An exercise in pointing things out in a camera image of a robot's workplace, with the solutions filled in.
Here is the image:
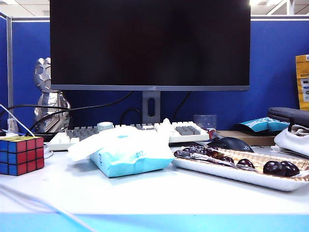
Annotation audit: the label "dark foil wrapper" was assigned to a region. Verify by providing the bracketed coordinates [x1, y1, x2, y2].
[173, 147, 239, 168]

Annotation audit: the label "sky blue wet wipes packet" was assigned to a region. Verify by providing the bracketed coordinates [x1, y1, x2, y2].
[68, 125, 176, 178]

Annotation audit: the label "brown cardboard box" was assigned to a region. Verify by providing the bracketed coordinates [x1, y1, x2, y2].
[216, 130, 277, 147]

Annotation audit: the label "rubik's cube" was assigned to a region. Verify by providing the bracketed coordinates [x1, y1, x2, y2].
[0, 135, 45, 176]

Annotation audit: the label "grey partition post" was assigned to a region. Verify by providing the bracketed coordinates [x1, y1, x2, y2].
[6, 16, 14, 115]

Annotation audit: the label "black plug cable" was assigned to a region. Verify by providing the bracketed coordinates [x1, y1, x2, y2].
[28, 110, 71, 133]

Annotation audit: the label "black computer monitor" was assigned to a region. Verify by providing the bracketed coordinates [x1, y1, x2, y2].
[49, 0, 252, 92]

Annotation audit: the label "blue white snack packet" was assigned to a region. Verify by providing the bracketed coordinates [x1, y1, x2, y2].
[237, 116, 291, 133]

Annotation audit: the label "white cloth bag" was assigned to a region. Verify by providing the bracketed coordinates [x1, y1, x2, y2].
[273, 125, 309, 156]

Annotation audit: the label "clear drinking glass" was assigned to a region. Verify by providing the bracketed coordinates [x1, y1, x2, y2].
[193, 114, 218, 136]

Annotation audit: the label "white grey mechanical keyboard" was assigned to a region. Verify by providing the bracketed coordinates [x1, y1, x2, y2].
[48, 121, 210, 152]

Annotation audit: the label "long black cable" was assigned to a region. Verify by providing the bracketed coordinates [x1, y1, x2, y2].
[6, 91, 134, 117]

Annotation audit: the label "silver faceted figurine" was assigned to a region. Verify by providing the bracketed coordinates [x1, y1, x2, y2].
[33, 57, 71, 134]

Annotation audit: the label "black zip pouch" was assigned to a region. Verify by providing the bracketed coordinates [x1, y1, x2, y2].
[267, 106, 309, 129]

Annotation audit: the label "white wet wipe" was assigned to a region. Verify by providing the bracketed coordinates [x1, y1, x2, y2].
[157, 118, 173, 144]

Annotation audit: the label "thick white cable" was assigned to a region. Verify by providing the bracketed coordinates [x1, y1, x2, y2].
[0, 183, 98, 232]

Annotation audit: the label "black monitor cable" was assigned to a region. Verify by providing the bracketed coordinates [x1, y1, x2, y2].
[120, 108, 143, 126]
[173, 91, 192, 117]

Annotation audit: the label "yellow paper packet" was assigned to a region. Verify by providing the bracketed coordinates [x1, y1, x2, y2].
[295, 54, 309, 111]

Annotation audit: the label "white food tray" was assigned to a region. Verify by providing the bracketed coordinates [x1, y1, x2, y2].
[172, 144, 309, 192]

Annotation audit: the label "black computer mouse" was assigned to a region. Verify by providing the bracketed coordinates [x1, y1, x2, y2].
[207, 136, 255, 154]

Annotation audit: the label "thin white cable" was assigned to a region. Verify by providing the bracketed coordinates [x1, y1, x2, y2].
[0, 104, 35, 138]

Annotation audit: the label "grey monitor stand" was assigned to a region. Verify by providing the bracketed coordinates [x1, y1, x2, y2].
[141, 91, 162, 124]

